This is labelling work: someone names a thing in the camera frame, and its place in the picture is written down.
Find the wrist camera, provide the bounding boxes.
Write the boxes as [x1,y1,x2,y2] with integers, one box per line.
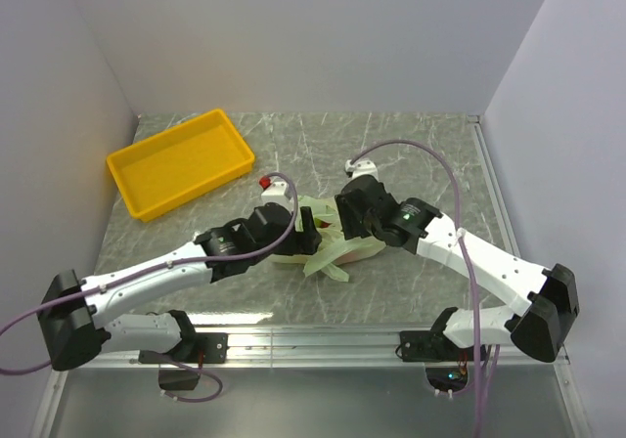
[259,176,294,211]
[344,158,379,179]

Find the green plastic bag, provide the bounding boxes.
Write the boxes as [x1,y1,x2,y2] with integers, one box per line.
[269,196,385,283]

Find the yellow plastic tray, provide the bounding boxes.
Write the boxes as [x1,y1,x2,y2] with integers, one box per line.
[107,109,255,223]

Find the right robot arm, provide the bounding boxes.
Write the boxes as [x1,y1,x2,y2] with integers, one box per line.
[335,175,579,363]

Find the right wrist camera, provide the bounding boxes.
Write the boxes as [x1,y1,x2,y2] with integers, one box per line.
[344,158,379,179]

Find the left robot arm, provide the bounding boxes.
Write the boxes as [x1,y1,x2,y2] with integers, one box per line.
[37,203,322,372]

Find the aluminium front rail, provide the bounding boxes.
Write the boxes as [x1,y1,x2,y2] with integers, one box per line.
[53,323,571,371]

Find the red toy fruit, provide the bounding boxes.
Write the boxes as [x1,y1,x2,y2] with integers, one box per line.
[314,218,332,229]

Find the aluminium side rail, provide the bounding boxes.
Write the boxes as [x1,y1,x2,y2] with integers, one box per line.
[466,115,519,255]

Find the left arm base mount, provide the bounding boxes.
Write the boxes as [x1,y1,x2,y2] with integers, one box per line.
[138,332,228,404]

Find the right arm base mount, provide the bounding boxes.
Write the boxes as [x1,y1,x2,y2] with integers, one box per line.
[395,330,474,398]

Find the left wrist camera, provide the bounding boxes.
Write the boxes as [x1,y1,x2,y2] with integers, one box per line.
[259,176,294,211]

